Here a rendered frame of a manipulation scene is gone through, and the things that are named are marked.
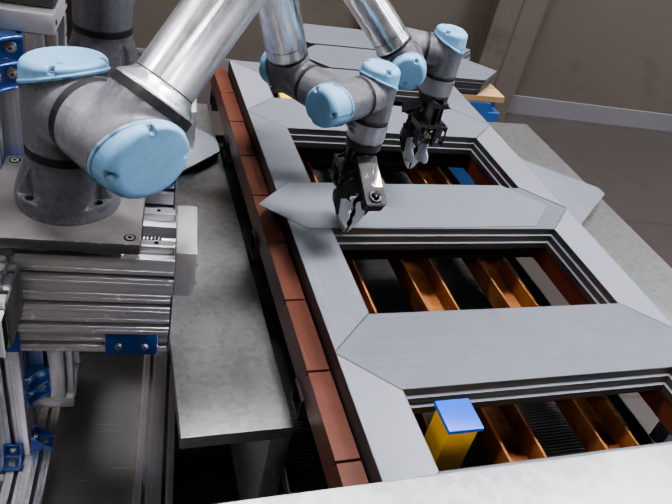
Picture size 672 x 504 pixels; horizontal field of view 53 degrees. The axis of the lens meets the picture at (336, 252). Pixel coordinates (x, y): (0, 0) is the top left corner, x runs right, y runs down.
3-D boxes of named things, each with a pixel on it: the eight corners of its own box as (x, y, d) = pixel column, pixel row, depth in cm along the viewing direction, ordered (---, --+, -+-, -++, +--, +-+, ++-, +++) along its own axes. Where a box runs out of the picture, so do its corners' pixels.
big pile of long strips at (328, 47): (460, 54, 274) (465, 40, 271) (504, 97, 244) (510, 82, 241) (269, 35, 248) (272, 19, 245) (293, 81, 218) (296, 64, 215)
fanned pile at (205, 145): (208, 118, 210) (209, 106, 208) (225, 186, 181) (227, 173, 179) (167, 116, 206) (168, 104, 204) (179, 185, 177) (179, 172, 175)
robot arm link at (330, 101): (286, 111, 121) (327, 100, 129) (331, 138, 116) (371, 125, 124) (293, 70, 117) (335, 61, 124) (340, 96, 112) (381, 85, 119)
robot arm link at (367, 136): (394, 129, 128) (353, 127, 125) (388, 150, 130) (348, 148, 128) (381, 111, 133) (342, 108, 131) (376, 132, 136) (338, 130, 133)
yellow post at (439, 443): (431, 478, 118) (464, 406, 107) (441, 503, 115) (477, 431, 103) (405, 481, 117) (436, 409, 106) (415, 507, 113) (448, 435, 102)
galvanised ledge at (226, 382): (206, 112, 220) (206, 103, 218) (291, 437, 123) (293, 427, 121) (142, 108, 214) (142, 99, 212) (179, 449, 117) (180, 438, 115)
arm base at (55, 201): (5, 222, 95) (-2, 161, 90) (25, 167, 107) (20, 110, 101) (116, 228, 99) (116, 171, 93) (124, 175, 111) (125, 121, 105)
